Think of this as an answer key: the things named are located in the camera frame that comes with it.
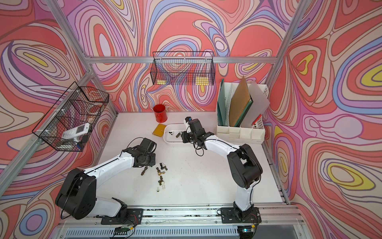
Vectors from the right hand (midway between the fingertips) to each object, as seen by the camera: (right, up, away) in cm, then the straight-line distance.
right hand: (183, 138), depth 92 cm
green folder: (+36, +9, +6) cm, 38 cm away
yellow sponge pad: (-19, +5, +16) cm, 25 cm away
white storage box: (-9, +3, +14) cm, 17 cm away
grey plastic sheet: (+46, +21, -6) cm, 51 cm away
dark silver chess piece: (-23, -18, -3) cm, 29 cm away
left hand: (-18, -13, -3) cm, 23 cm away
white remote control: (-49, +5, -23) cm, 55 cm away
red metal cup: (-18, +18, +16) cm, 30 cm away
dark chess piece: (-5, +2, +13) cm, 14 cm away
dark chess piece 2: (-13, -18, -2) cm, 22 cm away
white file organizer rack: (+39, +2, +7) cm, 39 cm away
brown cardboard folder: (+41, +26, +17) cm, 51 cm away
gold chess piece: (-14, -20, -4) cm, 25 cm away
